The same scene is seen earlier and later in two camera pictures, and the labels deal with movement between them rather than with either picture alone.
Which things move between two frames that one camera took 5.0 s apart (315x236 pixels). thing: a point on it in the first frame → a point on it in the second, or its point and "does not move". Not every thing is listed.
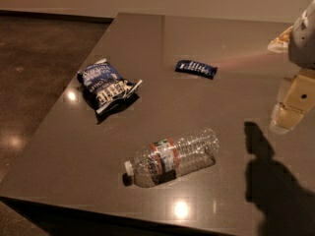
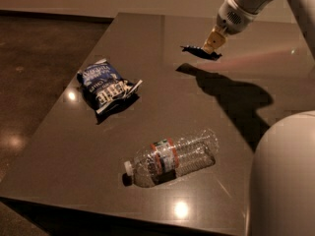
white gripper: (303, 42) → (232, 20)
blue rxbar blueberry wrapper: (196, 68) → (197, 51)
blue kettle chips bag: (104, 88) does not move
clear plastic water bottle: (168, 158) does not move
